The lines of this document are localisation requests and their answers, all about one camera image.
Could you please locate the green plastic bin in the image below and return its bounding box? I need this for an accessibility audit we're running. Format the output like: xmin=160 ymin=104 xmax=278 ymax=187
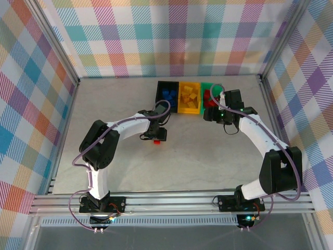
xmin=200 ymin=82 xmax=224 ymax=115

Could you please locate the yellow plastic bin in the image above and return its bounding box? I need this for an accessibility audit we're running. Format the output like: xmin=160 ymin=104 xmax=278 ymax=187
xmin=177 ymin=81 xmax=202 ymax=115

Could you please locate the black plastic bin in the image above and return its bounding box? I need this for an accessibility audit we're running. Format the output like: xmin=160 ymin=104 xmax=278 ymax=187
xmin=155 ymin=80 xmax=180 ymax=115

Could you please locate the black controller board with LED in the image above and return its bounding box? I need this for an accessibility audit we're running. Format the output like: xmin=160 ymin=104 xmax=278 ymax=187
xmin=89 ymin=215 xmax=117 ymax=234
xmin=238 ymin=214 xmax=261 ymax=232

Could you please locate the thin black camera cable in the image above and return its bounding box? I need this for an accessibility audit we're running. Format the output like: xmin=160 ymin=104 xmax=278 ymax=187
xmin=223 ymin=122 xmax=241 ymax=136

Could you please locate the aluminium table edge rail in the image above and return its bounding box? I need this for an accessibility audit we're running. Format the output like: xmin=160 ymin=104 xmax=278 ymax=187
xmin=259 ymin=77 xmax=300 ymax=192
xmin=46 ymin=80 xmax=81 ymax=195

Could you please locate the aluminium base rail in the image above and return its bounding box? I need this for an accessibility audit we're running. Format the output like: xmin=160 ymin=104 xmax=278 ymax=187
xmin=30 ymin=190 xmax=317 ymax=217

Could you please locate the aluminium frame post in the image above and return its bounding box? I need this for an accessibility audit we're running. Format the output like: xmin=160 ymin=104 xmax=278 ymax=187
xmin=24 ymin=0 xmax=81 ymax=85
xmin=259 ymin=0 xmax=313 ymax=81

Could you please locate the grey slotted cable duct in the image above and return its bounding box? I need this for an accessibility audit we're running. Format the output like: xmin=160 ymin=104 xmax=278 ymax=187
xmin=41 ymin=217 xmax=239 ymax=227

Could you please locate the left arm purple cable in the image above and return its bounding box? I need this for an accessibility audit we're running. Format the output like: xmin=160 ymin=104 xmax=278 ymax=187
xmin=68 ymin=99 xmax=172 ymax=231

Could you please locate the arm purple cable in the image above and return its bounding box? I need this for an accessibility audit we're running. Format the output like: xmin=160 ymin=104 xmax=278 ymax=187
xmin=68 ymin=99 xmax=172 ymax=231
xmin=210 ymin=83 xmax=302 ymax=231

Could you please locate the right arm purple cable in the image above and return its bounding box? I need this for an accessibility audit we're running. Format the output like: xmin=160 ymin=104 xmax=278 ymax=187
xmin=210 ymin=83 xmax=302 ymax=231

